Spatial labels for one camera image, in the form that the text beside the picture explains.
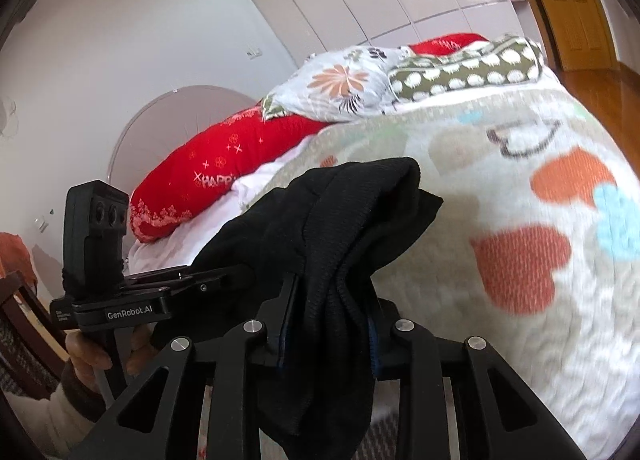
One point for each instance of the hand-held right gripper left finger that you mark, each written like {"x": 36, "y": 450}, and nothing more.
{"x": 282, "y": 335}

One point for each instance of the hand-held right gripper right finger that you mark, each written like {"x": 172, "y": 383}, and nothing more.
{"x": 376, "y": 355}

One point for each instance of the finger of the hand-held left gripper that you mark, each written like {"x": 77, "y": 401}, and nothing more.
{"x": 215, "y": 280}
{"x": 150, "y": 276}

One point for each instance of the black pants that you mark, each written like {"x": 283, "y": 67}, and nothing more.
{"x": 325, "y": 240}

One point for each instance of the person's left hand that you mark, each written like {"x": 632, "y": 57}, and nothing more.
{"x": 85, "y": 360}

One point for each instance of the white bed sheet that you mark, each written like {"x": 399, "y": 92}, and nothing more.
{"x": 165, "y": 250}

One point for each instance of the orange cloth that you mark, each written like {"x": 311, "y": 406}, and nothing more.
{"x": 15, "y": 255}

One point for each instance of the dark wooden chair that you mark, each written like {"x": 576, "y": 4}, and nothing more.
{"x": 30, "y": 310}

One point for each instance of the red printed pillow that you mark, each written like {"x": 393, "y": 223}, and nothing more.
{"x": 210, "y": 160}

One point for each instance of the round grey headboard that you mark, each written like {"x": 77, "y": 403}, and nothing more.
{"x": 165, "y": 115}

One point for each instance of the heart print blanket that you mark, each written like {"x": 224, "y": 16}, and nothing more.
{"x": 450, "y": 180}

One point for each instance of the white floral pillow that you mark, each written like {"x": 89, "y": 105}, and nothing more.
{"x": 340, "y": 85}

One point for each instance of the olive polka dot pillow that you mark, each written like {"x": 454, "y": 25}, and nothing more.
{"x": 465, "y": 72}

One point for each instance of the white wall socket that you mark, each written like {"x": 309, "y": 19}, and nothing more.
{"x": 42, "y": 223}

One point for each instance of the white wall switch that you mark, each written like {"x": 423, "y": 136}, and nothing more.
{"x": 255, "y": 52}

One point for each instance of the wooden door frame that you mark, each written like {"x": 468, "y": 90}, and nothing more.
{"x": 530, "y": 0}

